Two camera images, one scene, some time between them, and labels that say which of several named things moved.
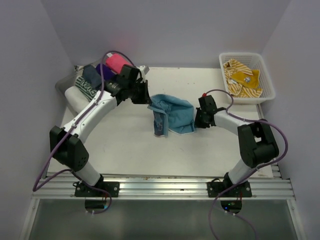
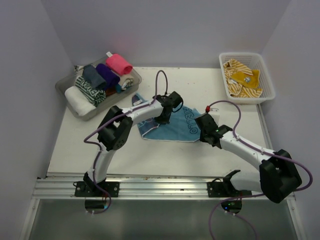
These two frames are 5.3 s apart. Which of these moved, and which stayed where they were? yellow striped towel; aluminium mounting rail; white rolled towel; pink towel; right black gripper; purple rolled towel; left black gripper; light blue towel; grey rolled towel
Moved: left black gripper; light blue towel; right black gripper
Stayed: purple rolled towel; aluminium mounting rail; pink towel; white rolled towel; grey rolled towel; yellow striped towel
